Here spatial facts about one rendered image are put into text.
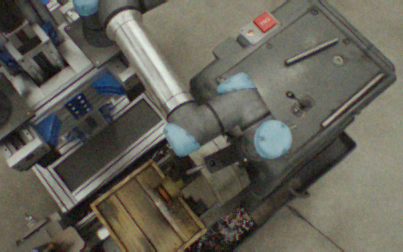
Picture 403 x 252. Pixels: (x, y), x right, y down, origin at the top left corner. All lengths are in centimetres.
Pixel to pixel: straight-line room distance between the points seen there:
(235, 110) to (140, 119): 164
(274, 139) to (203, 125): 14
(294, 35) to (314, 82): 19
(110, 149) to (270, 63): 130
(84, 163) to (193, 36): 117
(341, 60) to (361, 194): 137
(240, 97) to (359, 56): 72
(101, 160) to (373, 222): 166
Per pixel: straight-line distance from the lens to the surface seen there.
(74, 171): 243
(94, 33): 151
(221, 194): 132
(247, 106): 83
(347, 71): 144
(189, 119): 81
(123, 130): 243
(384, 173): 276
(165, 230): 159
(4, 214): 277
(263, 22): 145
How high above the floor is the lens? 247
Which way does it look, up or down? 71 degrees down
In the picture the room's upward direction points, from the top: 2 degrees counter-clockwise
